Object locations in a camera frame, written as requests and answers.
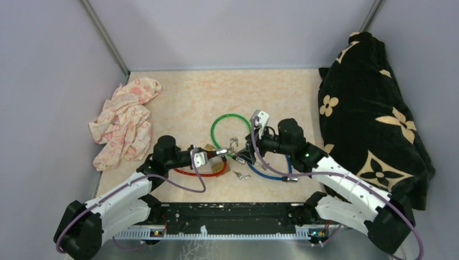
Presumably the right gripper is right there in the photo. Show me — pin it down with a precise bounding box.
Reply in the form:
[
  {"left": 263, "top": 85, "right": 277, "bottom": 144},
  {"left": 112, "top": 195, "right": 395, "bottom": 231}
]
[{"left": 235, "top": 124, "right": 292, "bottom": 165}]

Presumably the red cable lock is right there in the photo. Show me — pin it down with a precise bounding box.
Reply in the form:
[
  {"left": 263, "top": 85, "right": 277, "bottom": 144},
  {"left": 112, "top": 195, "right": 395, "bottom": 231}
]
[{"left": 173, "top": 148, "right": 228, "bottom": 178}]

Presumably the small brass padlock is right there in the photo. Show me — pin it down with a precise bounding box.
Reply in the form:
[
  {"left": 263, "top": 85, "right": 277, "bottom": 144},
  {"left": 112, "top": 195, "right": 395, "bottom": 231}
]
[{"left": 204, "top": 144, "right": 215, "bottom": 151}]

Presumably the green cable lock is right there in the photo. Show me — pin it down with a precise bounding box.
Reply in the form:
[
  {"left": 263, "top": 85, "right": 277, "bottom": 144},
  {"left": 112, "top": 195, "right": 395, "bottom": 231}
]
[{"left": 210, "top": 113, "right": 251, "bottom": 159}]

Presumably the large brass padlock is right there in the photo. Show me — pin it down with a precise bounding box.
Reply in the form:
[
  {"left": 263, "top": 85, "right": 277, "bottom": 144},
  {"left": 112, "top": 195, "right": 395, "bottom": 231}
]
[{"left": 211, "top": 161, "right": 231, "bottom": 177}]

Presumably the green lock key pair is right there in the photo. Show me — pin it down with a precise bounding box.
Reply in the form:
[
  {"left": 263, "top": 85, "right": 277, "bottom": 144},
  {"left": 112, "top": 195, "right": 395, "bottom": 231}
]
[{"left": 228, "top": 137, "right": 239, "bottom": 154}]

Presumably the silver key bunch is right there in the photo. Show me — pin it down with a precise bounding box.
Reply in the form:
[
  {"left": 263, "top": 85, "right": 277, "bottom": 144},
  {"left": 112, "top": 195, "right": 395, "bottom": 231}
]
[{"left": 234, "top": 171, "right": 251, "bottom": 180}]

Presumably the blue cable lock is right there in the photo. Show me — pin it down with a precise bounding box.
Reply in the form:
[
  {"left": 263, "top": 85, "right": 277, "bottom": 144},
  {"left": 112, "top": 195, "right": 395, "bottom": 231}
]
[{"left": 247, "top": 155, "right": 298, "bottom": 183}]

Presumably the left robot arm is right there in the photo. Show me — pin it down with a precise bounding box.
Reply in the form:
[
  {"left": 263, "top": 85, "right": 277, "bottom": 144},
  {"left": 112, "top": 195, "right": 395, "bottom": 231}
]
[{"left": 53, "top": 135, "right": 227, "bottom": 259}]

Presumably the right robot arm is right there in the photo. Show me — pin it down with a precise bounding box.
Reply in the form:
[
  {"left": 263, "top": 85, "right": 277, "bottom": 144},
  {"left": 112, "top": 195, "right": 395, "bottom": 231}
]
[{"left": 234, "top": 116, "right": 424, "bottom": 255}]

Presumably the pink patterned cloth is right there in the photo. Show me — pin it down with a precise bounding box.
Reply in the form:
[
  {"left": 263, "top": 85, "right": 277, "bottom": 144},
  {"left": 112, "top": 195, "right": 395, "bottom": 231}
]
[{"left": 89, "top": 77, "right": 162, "bottom": 172}]

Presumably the black floral blanket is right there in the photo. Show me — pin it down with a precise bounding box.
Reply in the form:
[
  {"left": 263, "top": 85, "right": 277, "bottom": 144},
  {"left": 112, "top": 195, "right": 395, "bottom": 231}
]
[{"left": 318, "top": 32, "right": 436, "bottom": 211}]

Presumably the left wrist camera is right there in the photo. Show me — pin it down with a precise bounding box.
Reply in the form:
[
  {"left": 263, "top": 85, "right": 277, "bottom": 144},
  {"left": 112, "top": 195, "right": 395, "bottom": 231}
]
[{"left": 191, "top": 151, "right": 208, "bottom": 168}]

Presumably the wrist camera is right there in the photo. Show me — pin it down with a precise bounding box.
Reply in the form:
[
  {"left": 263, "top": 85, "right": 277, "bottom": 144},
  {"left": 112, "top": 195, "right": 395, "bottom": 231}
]
[
  {"left": 191, "top": 151, "right": 208, "bottom": 168},
  {"left": 250, "top": 109, "right": 270, "bottom": 139}
]

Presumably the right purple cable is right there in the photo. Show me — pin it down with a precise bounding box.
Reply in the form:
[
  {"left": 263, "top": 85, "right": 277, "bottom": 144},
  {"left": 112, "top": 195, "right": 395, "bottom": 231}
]
[{"left": 250, "top": 118, "right": 424, "bottom": 260}]

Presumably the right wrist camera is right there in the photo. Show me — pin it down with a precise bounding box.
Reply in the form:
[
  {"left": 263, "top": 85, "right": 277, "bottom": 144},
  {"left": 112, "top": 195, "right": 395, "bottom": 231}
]
[{"left": 250, "top": 109, "right": 270, "bottom": 139}]

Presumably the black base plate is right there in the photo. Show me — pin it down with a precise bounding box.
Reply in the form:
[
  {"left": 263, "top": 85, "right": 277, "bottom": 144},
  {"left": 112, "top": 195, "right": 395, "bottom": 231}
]
[{"left": 141, "top": 203, "right": 336, "bottom": 240}]

